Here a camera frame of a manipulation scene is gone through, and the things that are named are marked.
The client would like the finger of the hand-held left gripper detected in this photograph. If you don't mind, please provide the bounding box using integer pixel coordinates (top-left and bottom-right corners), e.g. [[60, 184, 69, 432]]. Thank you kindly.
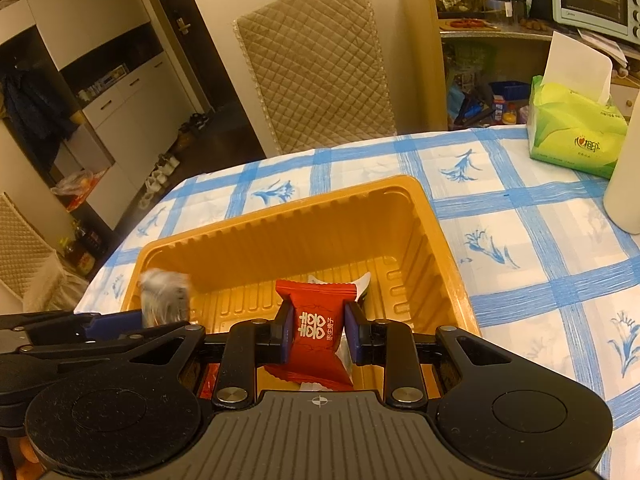
[[0, 310, 144, 342], [0, 332, 132, 377]]

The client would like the chair with quilted beige cover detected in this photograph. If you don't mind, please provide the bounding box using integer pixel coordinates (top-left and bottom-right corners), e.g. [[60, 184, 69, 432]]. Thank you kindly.
[[232, 0, 398, 156], [0, 192, 91, 313]]

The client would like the orange plastic tray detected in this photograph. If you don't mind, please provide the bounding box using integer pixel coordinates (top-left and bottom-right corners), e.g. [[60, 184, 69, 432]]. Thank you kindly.
[[121, 175, 482, 398]]

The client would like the cluster of bottles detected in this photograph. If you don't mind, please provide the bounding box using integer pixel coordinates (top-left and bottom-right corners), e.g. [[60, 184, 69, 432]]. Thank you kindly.
[[57, 220, 99, 276]]

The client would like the dark hanging jacket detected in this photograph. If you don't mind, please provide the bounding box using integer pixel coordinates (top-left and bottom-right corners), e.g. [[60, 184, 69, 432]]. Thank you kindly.
[[0, 67, 76, 171]]

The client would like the row of shoes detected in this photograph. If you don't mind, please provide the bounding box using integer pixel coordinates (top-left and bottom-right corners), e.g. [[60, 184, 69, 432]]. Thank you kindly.
[[140, 112, 211, 208]]

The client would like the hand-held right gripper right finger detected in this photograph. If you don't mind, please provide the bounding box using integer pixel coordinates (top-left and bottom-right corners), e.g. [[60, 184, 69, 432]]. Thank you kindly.
[[345, 301, 521, 409]]

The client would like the clear grey snack packet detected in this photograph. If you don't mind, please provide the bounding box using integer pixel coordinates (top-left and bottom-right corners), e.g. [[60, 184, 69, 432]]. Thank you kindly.
[[139, 268, 195, 327]]

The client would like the white insulated bottle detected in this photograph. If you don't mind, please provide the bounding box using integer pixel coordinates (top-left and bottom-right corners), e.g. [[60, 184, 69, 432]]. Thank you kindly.
[[602, 105, 640, 235]]

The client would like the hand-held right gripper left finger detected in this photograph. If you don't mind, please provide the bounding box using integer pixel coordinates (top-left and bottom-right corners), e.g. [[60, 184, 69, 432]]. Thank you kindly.
[[125, 301, 296, 409]]

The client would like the white cabinet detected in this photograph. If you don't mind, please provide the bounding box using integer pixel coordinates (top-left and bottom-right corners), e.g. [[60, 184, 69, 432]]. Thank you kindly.
[[0, 0, 211, 241]]

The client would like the dark wooden door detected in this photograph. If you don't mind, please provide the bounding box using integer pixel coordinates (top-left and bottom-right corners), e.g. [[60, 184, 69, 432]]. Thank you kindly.
[[132, 0, 266, 157]]

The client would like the blue box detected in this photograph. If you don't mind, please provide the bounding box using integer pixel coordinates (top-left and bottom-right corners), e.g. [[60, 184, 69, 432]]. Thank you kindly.
[[490, 80, 532, 111]]

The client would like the green tissue pack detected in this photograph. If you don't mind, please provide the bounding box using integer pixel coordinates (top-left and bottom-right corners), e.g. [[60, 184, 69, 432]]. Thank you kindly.
[[526, 31, 630, 180]]

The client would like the red pillow snack packet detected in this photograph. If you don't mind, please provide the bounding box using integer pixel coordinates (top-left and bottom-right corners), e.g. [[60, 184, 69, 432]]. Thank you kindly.
[[197, 364, 217, 400], [263, 280, 371, 393]]

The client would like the plastic bag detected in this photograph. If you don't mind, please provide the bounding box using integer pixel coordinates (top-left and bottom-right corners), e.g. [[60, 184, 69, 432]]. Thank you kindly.
[[50, 169, 108, 211]]

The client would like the blue checked tablecloth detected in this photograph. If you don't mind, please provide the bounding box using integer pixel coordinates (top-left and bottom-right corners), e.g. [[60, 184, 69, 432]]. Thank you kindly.
[[75, 122, 640, 476]]

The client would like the wooden shelf unit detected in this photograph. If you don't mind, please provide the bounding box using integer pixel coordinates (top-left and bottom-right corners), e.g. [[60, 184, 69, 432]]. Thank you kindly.
[[400, 0, 640, 133]]

